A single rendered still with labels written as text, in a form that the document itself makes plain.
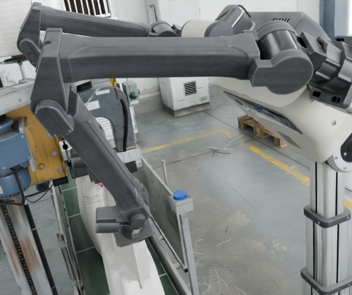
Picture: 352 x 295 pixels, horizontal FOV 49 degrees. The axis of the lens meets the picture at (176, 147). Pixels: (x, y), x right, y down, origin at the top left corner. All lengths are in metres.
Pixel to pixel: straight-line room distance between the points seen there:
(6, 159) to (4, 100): 0.18
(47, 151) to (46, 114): 0.92
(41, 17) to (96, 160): 0.50
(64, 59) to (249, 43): 0.29
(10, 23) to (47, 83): 0.67
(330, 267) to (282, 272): 1.16
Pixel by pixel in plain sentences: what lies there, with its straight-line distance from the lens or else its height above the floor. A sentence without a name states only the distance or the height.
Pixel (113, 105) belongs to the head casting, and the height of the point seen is 1.26.
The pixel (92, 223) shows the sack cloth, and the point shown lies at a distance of 2.02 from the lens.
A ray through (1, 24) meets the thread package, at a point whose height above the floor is 1.62.
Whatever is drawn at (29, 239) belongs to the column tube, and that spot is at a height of 0.77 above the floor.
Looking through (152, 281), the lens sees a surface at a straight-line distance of 1.33.
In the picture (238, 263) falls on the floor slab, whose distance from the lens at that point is 2.58.
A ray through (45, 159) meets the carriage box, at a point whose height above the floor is 1.12.
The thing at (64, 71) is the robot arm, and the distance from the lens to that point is 0.61.
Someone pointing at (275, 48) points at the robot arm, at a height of 1.54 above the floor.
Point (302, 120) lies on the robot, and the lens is 0.88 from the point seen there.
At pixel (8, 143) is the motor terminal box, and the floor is 1.29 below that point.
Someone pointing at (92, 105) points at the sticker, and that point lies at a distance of 1.51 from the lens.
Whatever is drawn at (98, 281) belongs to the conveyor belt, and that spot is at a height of 0.38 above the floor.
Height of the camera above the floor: 1.65
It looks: 22 degrees down
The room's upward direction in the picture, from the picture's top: 9 degrees counter-clockwise
